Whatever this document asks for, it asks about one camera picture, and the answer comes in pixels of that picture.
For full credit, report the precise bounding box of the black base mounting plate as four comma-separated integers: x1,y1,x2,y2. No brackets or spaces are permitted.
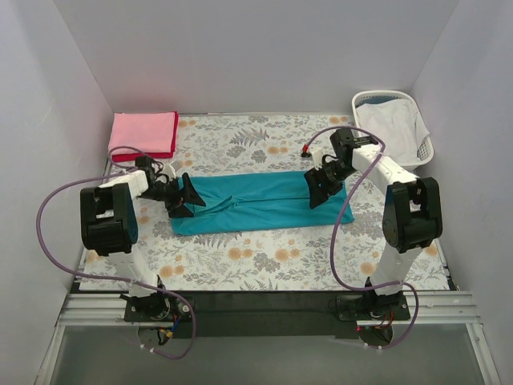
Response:
121,291,411,343

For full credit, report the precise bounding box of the aluminium frame rail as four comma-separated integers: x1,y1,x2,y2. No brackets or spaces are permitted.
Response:
37,291,501,384

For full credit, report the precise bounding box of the white laundry basket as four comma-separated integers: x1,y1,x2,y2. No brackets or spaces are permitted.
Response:
352,90,434,171

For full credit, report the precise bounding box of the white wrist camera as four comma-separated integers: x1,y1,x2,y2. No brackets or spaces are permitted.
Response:
160,160,181,180
301,145,326,171

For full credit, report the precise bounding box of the teal t shirt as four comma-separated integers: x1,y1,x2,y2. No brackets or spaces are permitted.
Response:
170,172,347,236

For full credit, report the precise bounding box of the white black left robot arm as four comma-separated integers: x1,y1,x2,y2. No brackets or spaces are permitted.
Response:
80,156,206,321

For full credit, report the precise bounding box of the white t shirt in basket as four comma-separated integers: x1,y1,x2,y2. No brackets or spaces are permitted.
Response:
356,99,430,166

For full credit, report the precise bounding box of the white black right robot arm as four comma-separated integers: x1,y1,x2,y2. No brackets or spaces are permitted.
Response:
301,125,442,321

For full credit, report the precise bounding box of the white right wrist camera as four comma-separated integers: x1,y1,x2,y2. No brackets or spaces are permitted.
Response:
301,145,326,171

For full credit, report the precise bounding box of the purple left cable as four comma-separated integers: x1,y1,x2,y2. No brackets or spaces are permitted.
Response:
35,146,198,360

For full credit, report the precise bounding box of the pink folded t shirt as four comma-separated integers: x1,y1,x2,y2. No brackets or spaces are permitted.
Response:
107,111,178,156

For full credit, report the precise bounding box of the red folded t shirt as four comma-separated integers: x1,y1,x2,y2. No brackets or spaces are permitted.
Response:
111,111,180,164

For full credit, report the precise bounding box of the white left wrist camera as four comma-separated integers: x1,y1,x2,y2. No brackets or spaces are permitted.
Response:
160,160,181,180

